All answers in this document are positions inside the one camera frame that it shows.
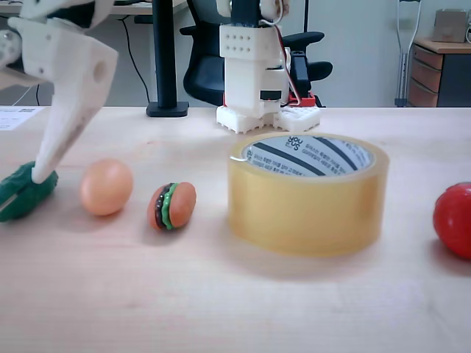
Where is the green toy cucumber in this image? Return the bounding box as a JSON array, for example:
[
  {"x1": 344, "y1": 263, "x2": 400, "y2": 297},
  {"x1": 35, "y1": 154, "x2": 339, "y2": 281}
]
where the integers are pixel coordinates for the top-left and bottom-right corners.
[{"x1": 0, "y1": 161, "x2": 60, "y2": 223}]

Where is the white printed paper sheet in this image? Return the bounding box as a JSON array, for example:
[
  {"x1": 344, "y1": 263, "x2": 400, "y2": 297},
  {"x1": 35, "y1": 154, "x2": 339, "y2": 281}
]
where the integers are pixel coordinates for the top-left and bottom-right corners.
[{"x1": 0, "y1": 106, "x2": 47, "y2": 132}]

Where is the beige toy egg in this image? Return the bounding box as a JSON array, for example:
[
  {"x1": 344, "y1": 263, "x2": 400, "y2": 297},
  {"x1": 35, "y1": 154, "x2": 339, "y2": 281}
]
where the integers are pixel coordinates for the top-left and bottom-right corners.
[{"x1": 79, "y1": 157, "x2": 134, "y2": 217}]

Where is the background office desk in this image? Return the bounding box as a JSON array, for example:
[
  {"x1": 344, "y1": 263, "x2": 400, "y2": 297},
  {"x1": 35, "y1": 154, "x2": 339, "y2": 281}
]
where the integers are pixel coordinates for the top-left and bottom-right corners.
[{"x1": 0, "y1": 0, "x2": 192, "y2": 107}]

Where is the black pole stand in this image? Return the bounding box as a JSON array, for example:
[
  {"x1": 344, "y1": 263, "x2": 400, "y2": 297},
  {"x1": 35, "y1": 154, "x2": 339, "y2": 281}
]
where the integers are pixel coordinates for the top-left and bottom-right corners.
[{"x1": 146, "y1": 0, "x2": 191, "y2": 118}]

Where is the black office chair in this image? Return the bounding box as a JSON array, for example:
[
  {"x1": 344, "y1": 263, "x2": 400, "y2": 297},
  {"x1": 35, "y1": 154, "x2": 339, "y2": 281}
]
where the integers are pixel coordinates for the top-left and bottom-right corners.
[{"x1": 179, "y1": 0, "x2": 334, "y2": 108}]

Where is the toy hamburger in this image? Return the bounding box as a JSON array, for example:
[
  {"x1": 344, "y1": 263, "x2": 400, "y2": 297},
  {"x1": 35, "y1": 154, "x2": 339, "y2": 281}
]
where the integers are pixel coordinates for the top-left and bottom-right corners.
[{"x1": 147, "y1": 182, "x2": 197, "y2": 232}]

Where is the red base clamp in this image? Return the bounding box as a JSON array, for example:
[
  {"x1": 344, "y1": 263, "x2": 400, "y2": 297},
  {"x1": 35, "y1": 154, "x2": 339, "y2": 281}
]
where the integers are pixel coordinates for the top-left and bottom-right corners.
[{"x1": 222, "y1": 91, "x2": 318, "y2": 109}]

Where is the clear packing tape roll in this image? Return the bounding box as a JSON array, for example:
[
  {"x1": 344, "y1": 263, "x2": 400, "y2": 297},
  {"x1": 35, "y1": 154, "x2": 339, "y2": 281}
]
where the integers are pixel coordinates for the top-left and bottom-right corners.
[{"x1": 227, "y1": 132, "x2": 390, "y2": 258}]

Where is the grey metal crutch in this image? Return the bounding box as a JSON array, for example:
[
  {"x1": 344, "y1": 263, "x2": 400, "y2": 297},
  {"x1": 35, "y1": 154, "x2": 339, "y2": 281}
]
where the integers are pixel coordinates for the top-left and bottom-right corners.
[{"x1": 394, "y1": 0, "x2": 423, "y2": 108}]

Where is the brown drawer cabinet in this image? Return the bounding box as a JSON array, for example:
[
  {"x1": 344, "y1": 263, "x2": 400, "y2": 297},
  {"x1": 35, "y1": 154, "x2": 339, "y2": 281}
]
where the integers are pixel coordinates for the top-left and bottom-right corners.
[{"x1": 407, "y1": 36, "x2": 471, "y2": 108}]

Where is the cardboard box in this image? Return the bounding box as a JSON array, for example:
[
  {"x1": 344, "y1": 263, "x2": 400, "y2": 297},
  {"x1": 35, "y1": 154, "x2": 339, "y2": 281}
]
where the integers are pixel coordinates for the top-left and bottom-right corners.
[{"x1": 431, "y1": 9, "x2": 468, "y2": 43}]

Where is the red toy tomato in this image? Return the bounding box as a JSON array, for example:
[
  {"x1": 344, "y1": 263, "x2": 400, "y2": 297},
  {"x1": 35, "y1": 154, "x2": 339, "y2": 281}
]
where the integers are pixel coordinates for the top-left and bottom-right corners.
[{"x1": 433, "y1": 182, "x2": 471, "y2": 261}]

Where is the black hanging cable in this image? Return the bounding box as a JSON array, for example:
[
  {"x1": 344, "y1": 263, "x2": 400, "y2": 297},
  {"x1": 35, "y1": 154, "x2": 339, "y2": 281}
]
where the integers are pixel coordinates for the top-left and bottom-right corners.
[{"x1": 120, "y1": 16, "x2": 152, "y2": 107}]

